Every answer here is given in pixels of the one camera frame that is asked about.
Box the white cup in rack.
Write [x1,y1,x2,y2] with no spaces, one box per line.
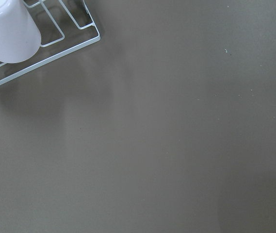
[0,0,41,64]

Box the white cup rack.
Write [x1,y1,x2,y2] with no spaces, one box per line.
[0,0,100,86]

